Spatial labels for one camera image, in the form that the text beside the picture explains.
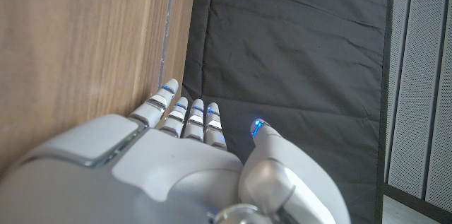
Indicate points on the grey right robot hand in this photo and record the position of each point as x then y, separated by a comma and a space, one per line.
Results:
159, 174

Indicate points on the black backdrop cloth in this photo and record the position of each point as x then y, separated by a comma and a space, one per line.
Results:
289, 58

